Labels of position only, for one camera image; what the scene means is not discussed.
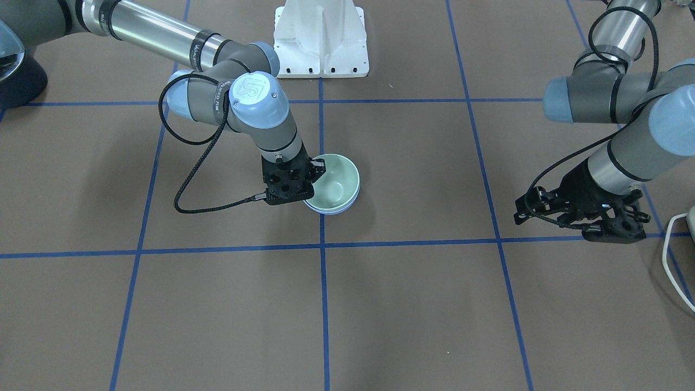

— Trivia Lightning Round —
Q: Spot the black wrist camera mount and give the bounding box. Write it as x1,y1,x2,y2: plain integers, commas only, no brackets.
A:
262,170,315,205
582,188,651,244

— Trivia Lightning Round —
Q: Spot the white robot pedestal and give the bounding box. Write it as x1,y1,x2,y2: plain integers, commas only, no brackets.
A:
273,1,370,79

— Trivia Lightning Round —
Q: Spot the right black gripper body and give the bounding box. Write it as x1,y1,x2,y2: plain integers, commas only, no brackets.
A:
262,143,313,173

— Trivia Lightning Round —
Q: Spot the dark blue saucepan with lid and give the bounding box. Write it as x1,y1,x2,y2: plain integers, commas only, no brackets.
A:
1,21,48,110

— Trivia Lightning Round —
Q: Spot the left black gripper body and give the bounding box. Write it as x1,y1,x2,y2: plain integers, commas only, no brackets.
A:
557,160,615,220

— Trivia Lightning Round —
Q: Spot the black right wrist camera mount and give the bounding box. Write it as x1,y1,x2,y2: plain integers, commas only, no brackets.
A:
262,170,315,205

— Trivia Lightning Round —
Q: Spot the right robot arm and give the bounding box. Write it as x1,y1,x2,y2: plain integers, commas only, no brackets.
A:
1,1,326,185

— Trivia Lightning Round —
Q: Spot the blue bowl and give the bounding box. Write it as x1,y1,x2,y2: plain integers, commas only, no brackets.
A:
302,186,361,215

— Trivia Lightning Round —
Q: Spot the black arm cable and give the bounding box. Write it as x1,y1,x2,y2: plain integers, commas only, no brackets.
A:
158,73,268,214
524,5,660,228

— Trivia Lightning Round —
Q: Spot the green bowl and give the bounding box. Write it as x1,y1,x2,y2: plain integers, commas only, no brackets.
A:
313,154,361,191

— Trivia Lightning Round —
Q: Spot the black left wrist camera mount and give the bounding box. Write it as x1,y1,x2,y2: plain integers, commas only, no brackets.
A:
582,188,651,244

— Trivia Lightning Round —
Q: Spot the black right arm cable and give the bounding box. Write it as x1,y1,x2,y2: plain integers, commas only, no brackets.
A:
158,73,268,214

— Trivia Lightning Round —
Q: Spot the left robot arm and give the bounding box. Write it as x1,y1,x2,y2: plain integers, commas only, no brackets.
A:
514,1,693,243

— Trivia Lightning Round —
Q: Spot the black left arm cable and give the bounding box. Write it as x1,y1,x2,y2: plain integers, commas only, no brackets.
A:
524,5,660,228

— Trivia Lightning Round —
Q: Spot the white toaster power cord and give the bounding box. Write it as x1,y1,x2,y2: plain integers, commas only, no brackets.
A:
662,213,695,313

